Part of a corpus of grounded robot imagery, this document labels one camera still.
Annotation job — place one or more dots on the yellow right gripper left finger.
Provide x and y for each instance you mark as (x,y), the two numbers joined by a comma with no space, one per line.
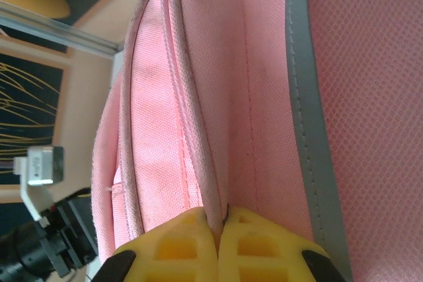
(178,252)

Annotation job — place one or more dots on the pink student backpack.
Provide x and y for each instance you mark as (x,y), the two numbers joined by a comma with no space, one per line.
(264,97)

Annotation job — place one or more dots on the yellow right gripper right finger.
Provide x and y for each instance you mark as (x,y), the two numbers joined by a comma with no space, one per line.
(261,252)

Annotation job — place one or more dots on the aluminium frame post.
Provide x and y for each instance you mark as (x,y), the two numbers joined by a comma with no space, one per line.
(49,29)

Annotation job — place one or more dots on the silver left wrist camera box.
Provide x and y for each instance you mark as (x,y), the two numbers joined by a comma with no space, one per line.
(39,166)

